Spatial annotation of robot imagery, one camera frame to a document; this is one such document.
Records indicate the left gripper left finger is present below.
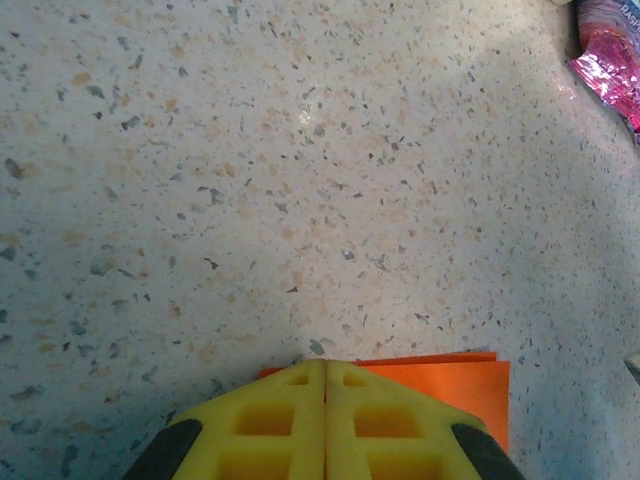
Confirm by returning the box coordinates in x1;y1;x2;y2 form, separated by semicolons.
122;358;327;480

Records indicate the purple berries candy bag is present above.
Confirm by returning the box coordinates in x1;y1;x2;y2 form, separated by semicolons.
567;0;640;146

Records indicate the orange cloth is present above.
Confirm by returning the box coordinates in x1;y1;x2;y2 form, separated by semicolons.
259;351;511;457

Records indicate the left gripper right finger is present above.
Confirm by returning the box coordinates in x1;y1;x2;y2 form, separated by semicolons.
324;359;526;480

